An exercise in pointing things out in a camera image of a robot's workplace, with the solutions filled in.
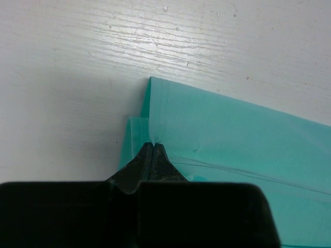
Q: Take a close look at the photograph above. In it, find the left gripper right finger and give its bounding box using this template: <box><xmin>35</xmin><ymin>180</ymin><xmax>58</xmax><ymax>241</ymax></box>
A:
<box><xmin>148</xmin><ymin>144</ymin><xmax>188</xmax><ymax>182</ymax></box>

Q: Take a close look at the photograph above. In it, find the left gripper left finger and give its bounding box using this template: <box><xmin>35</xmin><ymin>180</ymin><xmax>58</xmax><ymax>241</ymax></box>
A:
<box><xmin>107</xmin><ymin>142</ymin><xmax>153</xmax><ymax>194</ymax></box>

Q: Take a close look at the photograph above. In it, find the teal t-shirt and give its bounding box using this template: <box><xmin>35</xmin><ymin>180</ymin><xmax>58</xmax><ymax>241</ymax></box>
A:
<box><xmin>119</xmin><ymin>77</ymin><xmax>330</xmax><ymax>247</ymax></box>

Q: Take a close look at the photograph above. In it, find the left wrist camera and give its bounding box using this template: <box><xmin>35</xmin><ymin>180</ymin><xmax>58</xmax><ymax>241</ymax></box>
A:
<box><xmin>1</xmin><ymin>182</ymin><xmax>281</xmax><ymax>247</ymax></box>

